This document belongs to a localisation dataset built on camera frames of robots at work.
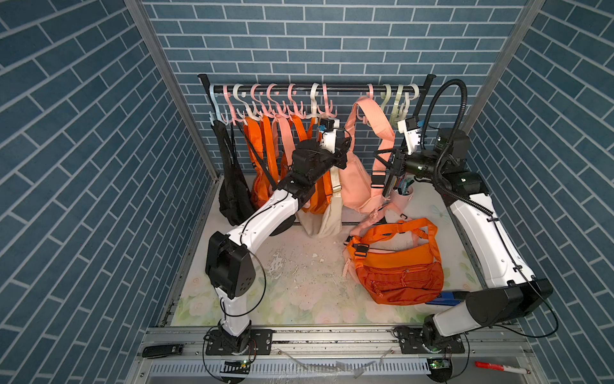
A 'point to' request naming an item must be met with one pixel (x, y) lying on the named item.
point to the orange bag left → (263, 158)
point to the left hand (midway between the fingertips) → (359, 140)
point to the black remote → (162, 350)
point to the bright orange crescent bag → (362, 255)
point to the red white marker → (489, 366)
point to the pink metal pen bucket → (400, 201)
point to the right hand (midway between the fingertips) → (379, 155)
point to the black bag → (237, 200)
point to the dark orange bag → (403, 284)
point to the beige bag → (328, 222)
